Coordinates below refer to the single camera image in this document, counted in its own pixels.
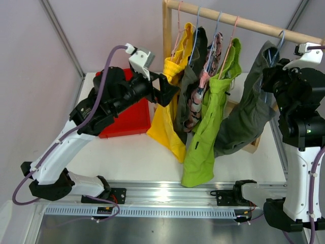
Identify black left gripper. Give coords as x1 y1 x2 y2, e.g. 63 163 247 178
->
111 68 179 116

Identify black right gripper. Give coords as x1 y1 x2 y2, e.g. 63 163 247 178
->
261 58 305 115

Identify grey shorts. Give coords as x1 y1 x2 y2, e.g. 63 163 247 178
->
213 41 277 158

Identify blue hanger of grey shorts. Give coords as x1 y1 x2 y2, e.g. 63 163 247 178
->
260 30 285 105

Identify lime green shorts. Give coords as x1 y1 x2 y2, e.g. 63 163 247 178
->
181 38 242 188

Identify pink hanger of green shorts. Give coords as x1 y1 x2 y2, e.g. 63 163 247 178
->
218 16 240 79

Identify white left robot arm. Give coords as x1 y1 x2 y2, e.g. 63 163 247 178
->
21 67 179 203

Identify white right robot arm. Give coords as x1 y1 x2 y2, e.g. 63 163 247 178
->
232 58 324 232

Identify yellow shorts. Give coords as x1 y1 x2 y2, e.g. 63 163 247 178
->
147 23 193 163

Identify blue hanger of patterned shorts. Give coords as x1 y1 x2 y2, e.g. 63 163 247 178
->
205 11 222 73

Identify pink hanger of yellow shorts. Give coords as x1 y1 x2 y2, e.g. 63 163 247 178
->
172 1 186 63

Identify dark olive shorts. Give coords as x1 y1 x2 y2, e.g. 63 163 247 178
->
173 27 208 144

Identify pink patterned shorts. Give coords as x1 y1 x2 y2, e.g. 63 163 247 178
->
183 32 223 132

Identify blue hanger of olive shorts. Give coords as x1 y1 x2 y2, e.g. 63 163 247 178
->
188 6 201 67

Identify red plastic tray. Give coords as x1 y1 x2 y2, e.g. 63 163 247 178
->
92 67 150 138

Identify wooden clothes rack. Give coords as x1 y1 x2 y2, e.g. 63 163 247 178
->
162 0 325 155

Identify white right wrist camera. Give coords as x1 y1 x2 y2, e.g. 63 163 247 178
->
283 42 324 70

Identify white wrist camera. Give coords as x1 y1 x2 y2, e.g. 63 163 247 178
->
125 43 155 81
283 42 324 70

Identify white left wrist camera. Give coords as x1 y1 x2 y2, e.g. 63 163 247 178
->
125 43 155 81

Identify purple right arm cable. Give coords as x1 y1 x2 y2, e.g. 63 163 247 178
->
281 43 325 244

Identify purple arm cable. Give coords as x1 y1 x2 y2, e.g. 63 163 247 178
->
12 45 133 205
281 43 325 244

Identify aluminium mounting rail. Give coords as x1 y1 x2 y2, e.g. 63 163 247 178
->
33 179 290 210

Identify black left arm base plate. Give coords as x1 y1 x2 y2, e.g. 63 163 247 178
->
81 188 127 204

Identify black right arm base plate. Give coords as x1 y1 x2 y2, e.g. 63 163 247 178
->
210 190 253 207

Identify grey slotted cable duct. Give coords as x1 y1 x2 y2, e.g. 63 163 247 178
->
45 206 237 219

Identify grey aluminium frame post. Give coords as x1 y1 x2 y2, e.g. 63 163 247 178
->
39 0 85 78

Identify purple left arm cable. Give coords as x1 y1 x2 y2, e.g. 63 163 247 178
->
12 45 133 205

